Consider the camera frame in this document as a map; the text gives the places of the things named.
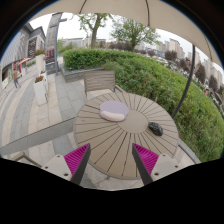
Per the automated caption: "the tree behind hedge right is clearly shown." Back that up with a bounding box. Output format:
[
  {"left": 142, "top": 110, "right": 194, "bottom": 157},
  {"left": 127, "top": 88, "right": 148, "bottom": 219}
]
[{"left": 110, "top": 17, "right": 160, "bottom": 51}]

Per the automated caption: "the white planter with flowers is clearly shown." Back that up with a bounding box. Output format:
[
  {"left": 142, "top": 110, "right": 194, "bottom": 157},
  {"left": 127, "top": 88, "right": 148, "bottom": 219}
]
[{"left": 33, "top": 76, "right": 47, "bottom": 105}]

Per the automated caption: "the tall dark sign pillar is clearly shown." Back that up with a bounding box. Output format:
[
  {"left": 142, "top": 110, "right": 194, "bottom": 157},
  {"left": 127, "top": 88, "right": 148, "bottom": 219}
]
[{"left": 45, "top": 12, "right": 64, "bottom": 75}]

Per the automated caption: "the grey woven patio chair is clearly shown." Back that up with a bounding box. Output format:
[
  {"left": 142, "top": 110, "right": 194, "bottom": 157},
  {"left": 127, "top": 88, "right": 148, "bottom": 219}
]
[{"left": 82, "top": 70, "right": 123, "bottom": 101}]

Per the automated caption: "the tree behind hedge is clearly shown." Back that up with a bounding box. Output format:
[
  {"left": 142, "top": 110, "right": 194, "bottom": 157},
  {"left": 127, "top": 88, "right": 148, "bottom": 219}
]
[
  {"left": 110, "top": 17, "right": 160, "bottom": 51},
  {"left": 79, "top": 13, "right": 113, "bottom": 49}
]

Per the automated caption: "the black computer mouse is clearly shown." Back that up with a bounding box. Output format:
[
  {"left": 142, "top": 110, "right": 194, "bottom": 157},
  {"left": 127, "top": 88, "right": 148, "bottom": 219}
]
[{"left": 148, "top": 122, "right": 163, "bottom": 136}]

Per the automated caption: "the far white planter box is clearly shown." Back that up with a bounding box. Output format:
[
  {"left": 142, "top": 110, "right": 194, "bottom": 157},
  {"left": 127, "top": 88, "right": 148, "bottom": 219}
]
[{"left": 34, "top": 49, "right": 45, "bottom": 73}]

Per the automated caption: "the trimmed green hedge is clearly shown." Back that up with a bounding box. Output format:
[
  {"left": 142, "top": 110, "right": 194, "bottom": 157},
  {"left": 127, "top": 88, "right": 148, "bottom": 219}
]
[{"left": 63, "top": 49, "right": 224, "bottom": 162}]

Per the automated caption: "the walking pedestrian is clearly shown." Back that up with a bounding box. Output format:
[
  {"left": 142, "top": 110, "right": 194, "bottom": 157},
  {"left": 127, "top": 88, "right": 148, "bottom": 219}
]
[{"left": 13, "top": 69, "right": 21, "bottom": 89}]

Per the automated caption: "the beige patio umbrella canopy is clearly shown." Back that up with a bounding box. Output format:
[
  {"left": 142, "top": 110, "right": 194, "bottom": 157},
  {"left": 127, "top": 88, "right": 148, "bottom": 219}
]
[{"left": 30, "top": 0, "right": 224, "bottom": 66}]

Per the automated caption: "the tree behind hedge left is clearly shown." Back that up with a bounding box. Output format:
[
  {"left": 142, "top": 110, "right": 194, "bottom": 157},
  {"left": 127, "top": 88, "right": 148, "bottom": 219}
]
[{"left": 79, "top": 13, "right": 113, "bottom": 49}]

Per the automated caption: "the grey storefront building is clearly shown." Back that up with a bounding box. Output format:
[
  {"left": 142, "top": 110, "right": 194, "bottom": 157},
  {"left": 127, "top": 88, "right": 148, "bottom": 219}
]
[{"left": 0, "top": 23, "right": 46, "bottom": 92}]

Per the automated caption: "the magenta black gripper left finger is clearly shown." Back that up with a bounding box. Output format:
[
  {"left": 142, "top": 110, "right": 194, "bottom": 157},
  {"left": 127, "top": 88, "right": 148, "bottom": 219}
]
[{"left": 41, "top": 143, "right": 92, "bottom": 186}]

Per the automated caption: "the dark curved umbrella pole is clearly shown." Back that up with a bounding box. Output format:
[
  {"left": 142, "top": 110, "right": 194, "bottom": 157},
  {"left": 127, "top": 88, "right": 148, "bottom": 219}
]
[{"left": 172, "top": 44, "right": 195, "bottom": 119}]

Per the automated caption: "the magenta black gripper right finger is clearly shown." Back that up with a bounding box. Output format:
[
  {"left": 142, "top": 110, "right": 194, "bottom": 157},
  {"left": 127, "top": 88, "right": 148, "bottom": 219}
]
[{"left": 131, "top": 142, "right": 183, "bottom": 186}]

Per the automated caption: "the round slatted patio table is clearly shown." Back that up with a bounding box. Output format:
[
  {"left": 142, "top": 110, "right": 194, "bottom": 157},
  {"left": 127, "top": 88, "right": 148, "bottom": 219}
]
[{"left": 73, "top": 92, "right": 179, "bottom": 180}]

